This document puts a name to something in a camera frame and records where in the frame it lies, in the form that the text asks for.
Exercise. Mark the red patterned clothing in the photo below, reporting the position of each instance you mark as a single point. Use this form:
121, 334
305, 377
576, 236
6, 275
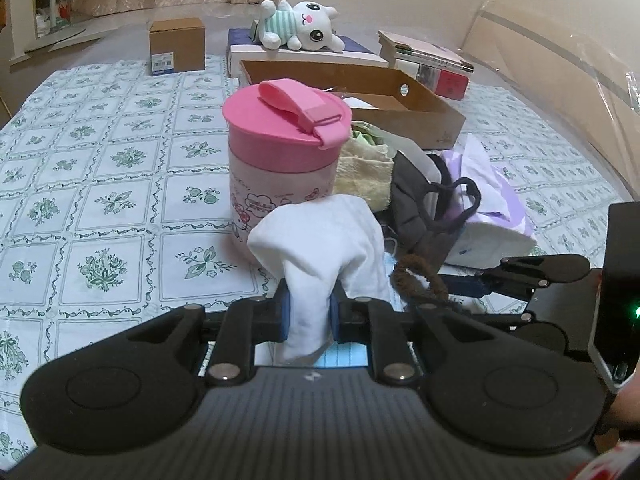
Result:
610, 465

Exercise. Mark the blue face mask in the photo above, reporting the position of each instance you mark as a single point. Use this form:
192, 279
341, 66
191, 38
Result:
345, 357

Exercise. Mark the small brown cardboard box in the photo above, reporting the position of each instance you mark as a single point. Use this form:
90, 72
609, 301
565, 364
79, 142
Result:
177, 45

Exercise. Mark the pale yellow towel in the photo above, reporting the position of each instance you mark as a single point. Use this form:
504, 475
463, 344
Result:
362, 170

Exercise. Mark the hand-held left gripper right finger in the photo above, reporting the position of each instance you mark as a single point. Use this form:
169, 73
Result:
336, 311

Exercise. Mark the person's right forearm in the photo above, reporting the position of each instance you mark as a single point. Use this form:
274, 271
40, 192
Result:
625, 407

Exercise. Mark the purple and white soft package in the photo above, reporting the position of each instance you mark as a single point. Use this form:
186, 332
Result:
495, 230

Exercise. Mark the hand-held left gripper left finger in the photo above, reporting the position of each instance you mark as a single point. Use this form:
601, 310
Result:
284, 311

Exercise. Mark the pink cover book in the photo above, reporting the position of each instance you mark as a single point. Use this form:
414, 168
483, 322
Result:
425, 50

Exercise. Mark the blue and white flat box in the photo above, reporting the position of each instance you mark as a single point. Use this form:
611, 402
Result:
250, 54

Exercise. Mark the light green cloth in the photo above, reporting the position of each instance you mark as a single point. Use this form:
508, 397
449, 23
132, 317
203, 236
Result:
364, 134

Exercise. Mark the small green box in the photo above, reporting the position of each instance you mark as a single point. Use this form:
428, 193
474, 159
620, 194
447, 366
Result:
255, 30

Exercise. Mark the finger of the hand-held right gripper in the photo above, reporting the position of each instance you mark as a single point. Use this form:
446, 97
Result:
470, 286

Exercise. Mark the shallow cardboard tray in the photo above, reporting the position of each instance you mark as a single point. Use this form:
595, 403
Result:
425, 115

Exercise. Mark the plastic wrapped beige headboard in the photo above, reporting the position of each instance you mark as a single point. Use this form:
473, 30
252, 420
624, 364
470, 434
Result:
560, 90

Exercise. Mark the pink lidded cup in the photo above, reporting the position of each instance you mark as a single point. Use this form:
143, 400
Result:
270, 160

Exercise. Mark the thick red and white book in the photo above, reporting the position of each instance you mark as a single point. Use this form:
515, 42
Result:
447, 84

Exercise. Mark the white bunny plush toy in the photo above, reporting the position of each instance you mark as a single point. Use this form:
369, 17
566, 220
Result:
310, 22

